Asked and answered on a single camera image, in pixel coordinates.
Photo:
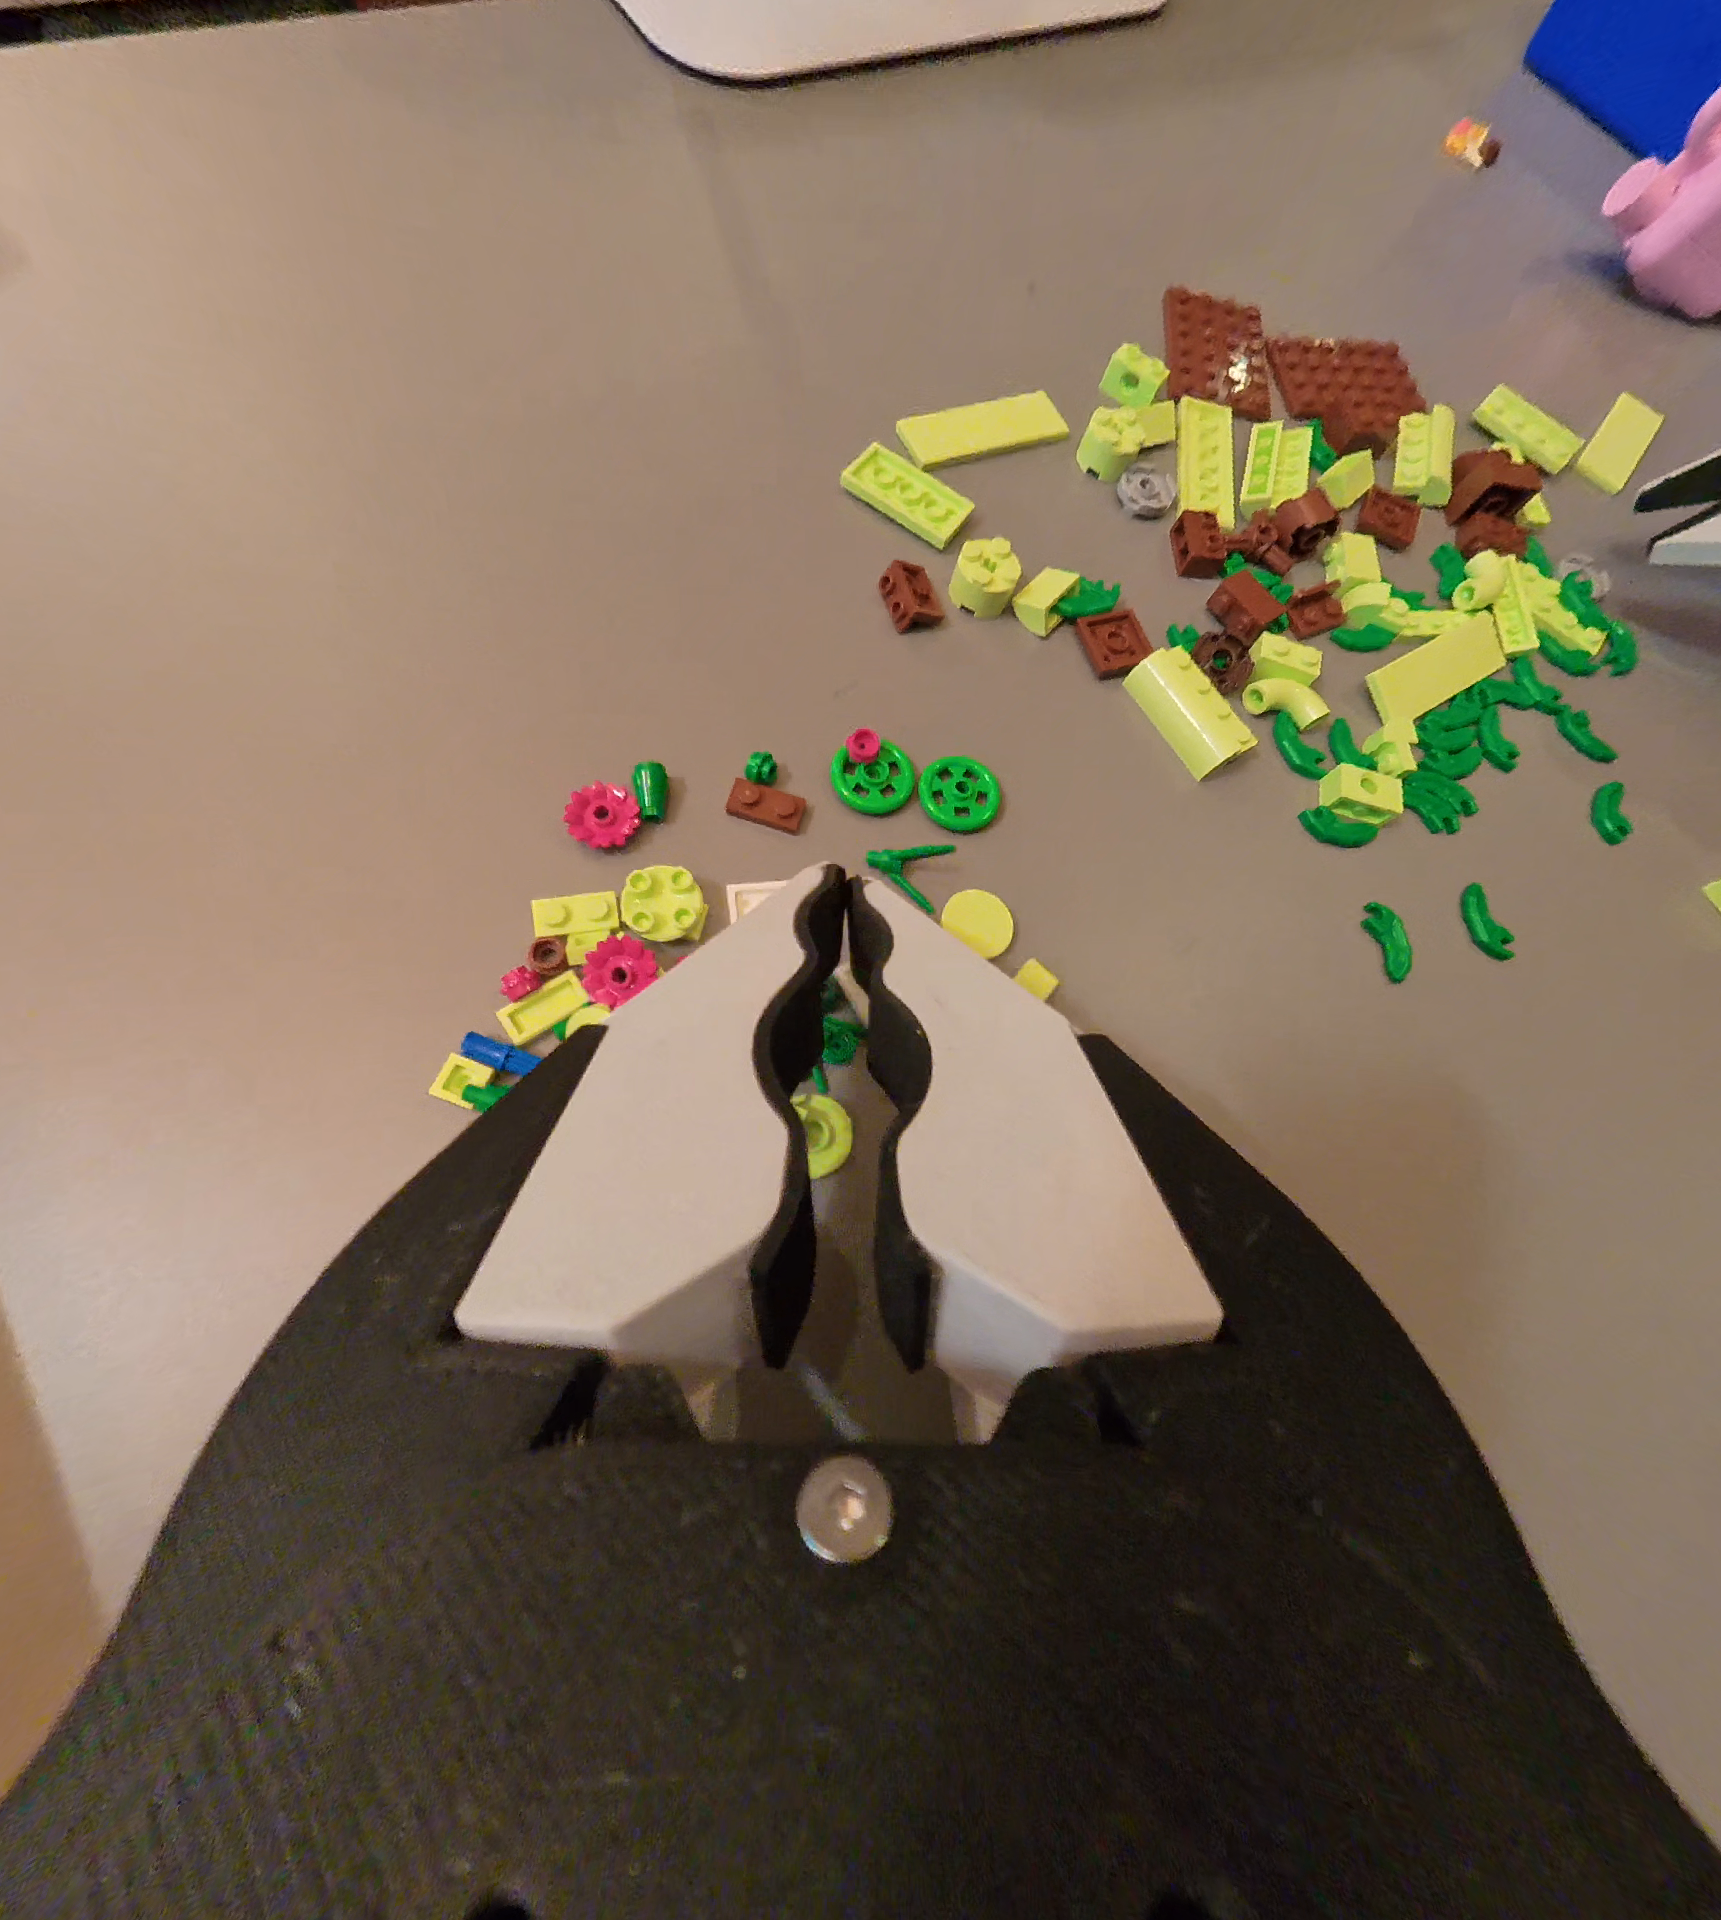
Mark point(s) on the pile of toy bricks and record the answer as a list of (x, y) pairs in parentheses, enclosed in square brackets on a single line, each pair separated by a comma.
[(1205, 450)]

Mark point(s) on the white book stand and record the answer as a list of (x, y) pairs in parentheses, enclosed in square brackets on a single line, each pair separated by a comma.
[(874, 30)]

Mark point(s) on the small orange toy flower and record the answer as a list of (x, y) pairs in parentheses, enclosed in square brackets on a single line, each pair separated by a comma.
[(1471, 143)]

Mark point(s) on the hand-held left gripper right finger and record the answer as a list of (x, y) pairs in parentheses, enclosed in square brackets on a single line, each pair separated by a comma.
[(1072, 1201)]

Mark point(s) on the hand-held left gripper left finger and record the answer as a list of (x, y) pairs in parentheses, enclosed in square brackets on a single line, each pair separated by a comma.
[(604, 1201)]

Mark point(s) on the pile of small toy pieces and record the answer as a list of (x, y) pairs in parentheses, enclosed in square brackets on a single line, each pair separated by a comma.
[(957, 791)]

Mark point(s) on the blue labelled plastic bin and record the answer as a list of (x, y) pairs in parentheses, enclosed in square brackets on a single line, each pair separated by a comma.
[(1625, 44)]

